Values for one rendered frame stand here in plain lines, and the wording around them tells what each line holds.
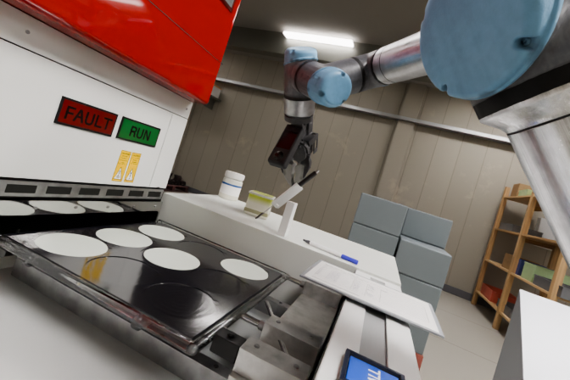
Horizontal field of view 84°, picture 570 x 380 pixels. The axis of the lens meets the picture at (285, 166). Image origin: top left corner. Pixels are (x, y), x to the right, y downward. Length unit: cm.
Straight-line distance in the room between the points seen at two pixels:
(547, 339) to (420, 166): 572
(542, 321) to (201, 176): 729
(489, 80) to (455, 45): 4
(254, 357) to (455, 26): 38
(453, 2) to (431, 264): 245
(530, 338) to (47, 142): 83
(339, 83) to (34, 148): 54
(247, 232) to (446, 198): 567
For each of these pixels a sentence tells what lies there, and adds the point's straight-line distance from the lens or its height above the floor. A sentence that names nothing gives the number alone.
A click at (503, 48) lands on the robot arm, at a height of 125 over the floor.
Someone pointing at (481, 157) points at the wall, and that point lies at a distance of 646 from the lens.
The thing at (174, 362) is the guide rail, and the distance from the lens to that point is 50.
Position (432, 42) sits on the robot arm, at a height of 127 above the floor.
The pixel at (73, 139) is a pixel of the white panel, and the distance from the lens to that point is 69.
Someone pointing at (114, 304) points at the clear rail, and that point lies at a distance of 46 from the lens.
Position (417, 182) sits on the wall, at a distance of 627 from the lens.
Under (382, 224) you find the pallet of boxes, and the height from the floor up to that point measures 95.
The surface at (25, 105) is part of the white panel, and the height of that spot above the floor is 109.
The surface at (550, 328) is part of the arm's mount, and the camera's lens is 69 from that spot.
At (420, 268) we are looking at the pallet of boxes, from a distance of 269.
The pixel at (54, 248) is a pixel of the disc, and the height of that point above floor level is 90.
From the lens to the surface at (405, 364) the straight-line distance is 41.
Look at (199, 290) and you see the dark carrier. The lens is 54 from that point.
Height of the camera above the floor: 111
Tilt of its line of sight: 1 degrees up
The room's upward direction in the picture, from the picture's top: 17 degrees clockwise
